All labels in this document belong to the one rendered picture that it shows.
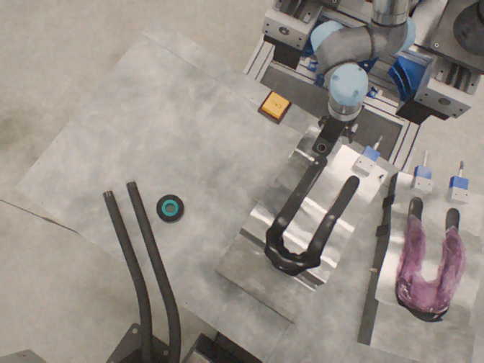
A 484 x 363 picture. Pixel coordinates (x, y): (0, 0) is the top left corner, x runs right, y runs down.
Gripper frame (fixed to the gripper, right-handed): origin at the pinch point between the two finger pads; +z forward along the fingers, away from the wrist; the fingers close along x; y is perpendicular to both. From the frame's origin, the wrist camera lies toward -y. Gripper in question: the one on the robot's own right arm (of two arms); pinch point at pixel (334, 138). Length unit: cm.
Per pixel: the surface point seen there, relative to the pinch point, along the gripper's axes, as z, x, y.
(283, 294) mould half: 3.8, -10.5, -43.6
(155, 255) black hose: -5, 23, -54
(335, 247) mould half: 1.5, -15.7, -25.4
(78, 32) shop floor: 76, 149, 6
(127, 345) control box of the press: 75, 36, -103
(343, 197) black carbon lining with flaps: 6.3, -10.5, -11.8
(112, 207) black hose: -2, 43, -50
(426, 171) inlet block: 12.5, -26.1, 8.5
